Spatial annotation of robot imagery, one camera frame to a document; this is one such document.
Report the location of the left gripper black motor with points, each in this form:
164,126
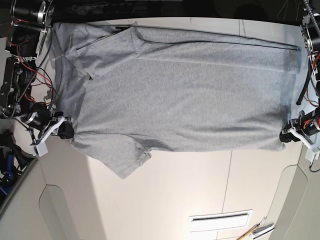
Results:
305,128

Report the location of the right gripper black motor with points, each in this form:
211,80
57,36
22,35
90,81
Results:
43,122

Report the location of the grey T-shirt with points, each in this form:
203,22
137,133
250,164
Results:
141,89

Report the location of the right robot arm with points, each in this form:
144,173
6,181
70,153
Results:
27,91

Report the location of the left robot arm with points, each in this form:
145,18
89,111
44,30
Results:
310,30

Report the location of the blue and black equipment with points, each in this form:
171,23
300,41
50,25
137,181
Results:
13,161

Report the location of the white ceiling air vent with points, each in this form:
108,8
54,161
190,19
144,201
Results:
220,222

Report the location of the white flat device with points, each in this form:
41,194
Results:
262,231

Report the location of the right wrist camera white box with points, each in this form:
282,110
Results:
39,149

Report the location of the wooden handled tool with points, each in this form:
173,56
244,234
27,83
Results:
255,227

